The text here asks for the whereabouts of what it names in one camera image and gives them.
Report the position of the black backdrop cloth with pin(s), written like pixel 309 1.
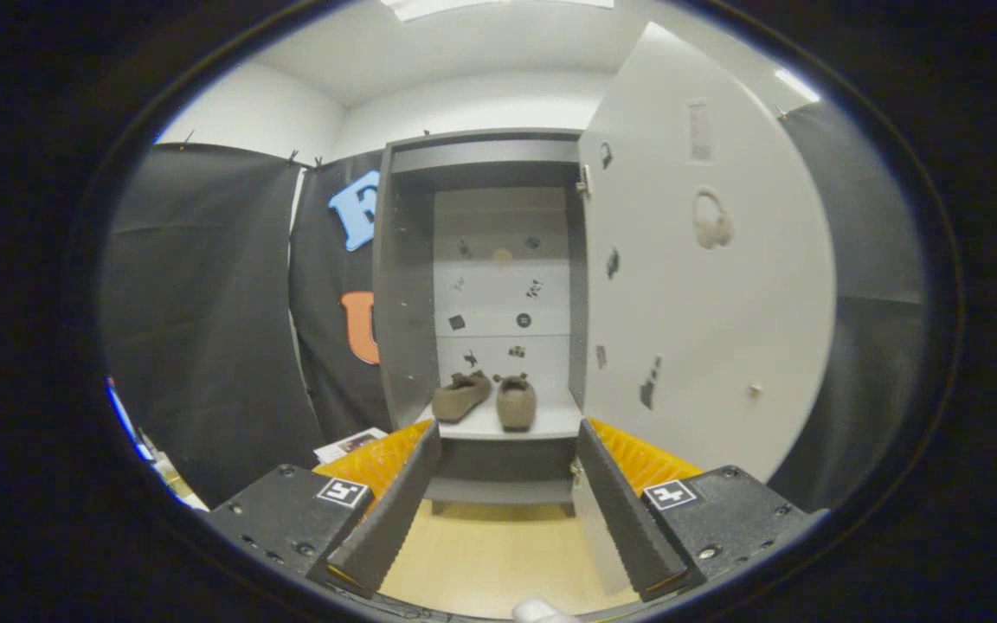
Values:
pixel 204 346

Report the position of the brown fuzzy shoe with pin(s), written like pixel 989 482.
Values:
pixel 459 400
pixel 516 407

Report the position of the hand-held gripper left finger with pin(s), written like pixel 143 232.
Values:
pixel 395 519

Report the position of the white book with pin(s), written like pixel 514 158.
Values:
pixel 344 444

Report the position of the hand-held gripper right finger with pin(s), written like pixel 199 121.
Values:
pixel 624 510

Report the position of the long ceiling light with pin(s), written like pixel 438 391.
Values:
pixel 464 7

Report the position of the metal door hinge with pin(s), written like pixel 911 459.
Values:
pixel 576 473
pixel 584 183

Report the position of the grey shoe cabinet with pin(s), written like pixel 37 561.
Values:
pixel 403 303

